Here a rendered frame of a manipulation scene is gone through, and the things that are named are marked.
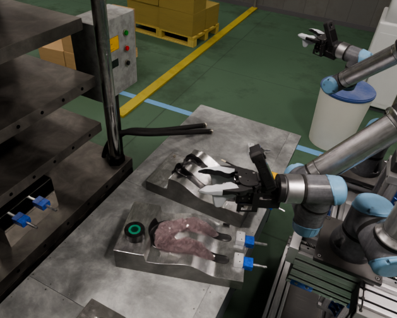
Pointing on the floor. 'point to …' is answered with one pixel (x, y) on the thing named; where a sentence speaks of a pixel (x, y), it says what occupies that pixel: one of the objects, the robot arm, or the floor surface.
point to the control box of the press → (88, 57)
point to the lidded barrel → (339, 115)
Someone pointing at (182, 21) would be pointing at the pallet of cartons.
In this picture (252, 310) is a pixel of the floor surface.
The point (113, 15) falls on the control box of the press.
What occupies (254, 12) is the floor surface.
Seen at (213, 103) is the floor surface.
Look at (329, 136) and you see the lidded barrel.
